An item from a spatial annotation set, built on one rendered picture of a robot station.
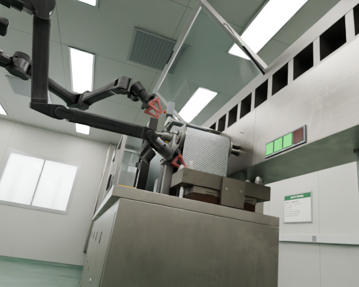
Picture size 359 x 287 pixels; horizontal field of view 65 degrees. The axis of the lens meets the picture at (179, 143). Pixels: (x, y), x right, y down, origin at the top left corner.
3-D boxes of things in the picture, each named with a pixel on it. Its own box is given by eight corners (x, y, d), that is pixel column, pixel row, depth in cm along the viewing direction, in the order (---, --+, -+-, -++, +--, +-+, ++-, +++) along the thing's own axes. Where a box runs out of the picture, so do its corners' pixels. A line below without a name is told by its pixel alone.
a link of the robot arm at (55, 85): (71, 112, 173) (76, 98, 177) (88, 110, 167) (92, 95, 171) (3, 69, 136) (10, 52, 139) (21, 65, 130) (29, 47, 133)
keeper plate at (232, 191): (218, 205, 113) (221, 177, 116) (241, 209, 115) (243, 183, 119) (221, 204, 110) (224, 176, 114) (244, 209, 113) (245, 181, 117)
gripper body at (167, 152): (171, 160, 128) (159, 150, 127) (166, 165, 137) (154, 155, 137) (180, 150, 130) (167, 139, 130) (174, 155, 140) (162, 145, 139)
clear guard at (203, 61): (155, 91, 247) (156, 91, 247) (195, 134, 247) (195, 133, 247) (201, 4, 151) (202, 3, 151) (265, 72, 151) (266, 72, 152)
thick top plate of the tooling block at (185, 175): (170, 187, 125) (172, 174, 127) (250, 204, 135) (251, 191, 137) (181, 181, 111) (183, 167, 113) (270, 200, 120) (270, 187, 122)
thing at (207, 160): (178, 179, 132) (184, 142, 138) (224, 189, 138) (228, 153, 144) (179, 179, 131) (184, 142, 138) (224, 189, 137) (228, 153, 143)
